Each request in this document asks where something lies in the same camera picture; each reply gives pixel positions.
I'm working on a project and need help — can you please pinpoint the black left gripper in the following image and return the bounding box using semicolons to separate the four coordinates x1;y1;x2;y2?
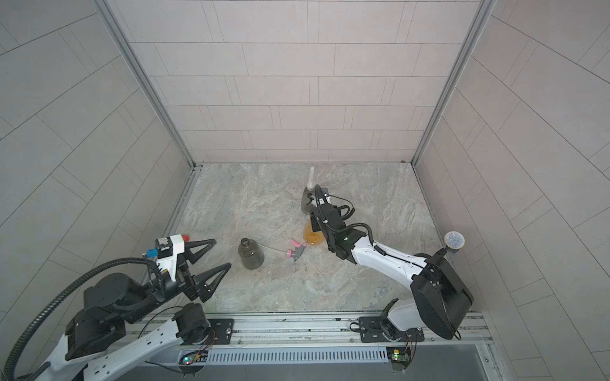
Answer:
123;239;230;323

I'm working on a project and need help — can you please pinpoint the clear grey spray bottle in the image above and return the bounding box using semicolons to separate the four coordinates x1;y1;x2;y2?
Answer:
300;187;316;216

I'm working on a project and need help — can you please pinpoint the orange translucent spray bottle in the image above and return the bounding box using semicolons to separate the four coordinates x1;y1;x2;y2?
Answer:
303;222;325;245

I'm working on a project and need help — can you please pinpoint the pink spray nozzle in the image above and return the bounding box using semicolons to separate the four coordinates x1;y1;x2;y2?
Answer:
286;238;308;260

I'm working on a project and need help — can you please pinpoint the dark grey spray bottle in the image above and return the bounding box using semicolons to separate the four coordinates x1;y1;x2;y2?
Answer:
238;237;265;270

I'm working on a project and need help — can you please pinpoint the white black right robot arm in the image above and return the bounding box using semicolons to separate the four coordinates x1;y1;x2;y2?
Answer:
310;203;473;341

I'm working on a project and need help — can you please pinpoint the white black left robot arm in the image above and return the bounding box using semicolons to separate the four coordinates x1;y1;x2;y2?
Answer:
2;235;232;380

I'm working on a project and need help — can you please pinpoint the black corrugated right cable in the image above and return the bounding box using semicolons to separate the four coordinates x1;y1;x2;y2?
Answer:
313;184;387;253

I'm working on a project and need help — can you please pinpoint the black corrugated cable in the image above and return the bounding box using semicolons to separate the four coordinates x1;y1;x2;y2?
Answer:
313;184;387;253
2;257;165;381

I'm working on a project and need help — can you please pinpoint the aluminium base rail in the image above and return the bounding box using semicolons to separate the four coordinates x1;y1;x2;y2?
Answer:
99;309;497;370

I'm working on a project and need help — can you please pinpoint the aluminium corner frame post left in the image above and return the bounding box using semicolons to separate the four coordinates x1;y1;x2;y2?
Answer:
92;0;196;168

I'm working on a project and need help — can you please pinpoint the aluminium corner frame post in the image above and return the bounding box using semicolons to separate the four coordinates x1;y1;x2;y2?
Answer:
411;0;496;168
92;0;196;168

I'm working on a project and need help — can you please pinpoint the black corrugated left cable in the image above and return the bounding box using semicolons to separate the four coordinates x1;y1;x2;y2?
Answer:
2;257;165;381

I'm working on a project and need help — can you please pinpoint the aluminium corner frame post right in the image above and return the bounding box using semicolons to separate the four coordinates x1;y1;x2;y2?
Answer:
411;0;496;168

